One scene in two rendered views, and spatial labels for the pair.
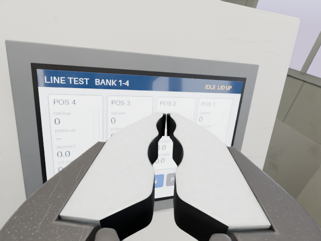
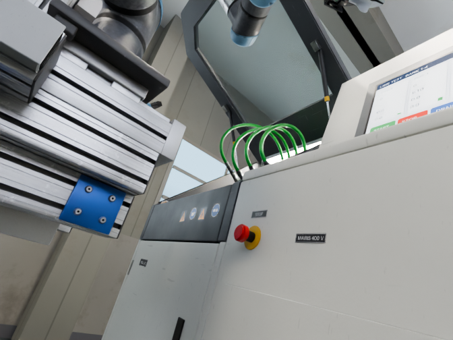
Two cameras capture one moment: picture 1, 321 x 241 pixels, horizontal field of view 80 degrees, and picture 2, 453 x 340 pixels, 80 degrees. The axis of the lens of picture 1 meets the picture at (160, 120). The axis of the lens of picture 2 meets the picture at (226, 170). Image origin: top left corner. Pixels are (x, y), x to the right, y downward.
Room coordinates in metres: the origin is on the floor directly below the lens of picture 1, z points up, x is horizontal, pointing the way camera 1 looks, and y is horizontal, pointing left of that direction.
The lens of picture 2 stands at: (-0.20, -0.41, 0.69)
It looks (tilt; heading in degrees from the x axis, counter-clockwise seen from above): 23 degrees up; 83
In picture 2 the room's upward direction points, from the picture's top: 16 degrees clockwise
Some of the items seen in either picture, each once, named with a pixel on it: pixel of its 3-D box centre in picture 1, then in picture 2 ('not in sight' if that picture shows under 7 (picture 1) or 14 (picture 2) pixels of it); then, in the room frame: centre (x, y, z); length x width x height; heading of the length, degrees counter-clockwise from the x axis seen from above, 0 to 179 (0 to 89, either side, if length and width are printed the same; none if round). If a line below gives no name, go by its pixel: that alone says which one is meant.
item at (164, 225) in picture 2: not in sight; (181, 220); (-0.19, 0.58, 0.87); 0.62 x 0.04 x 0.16; 112
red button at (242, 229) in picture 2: not in sight; (245, 235); (-0.06, 0.14, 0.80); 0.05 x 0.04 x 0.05; 112
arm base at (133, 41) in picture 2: not in sight; (111, 52); (-0.46, 0.10, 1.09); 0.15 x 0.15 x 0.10
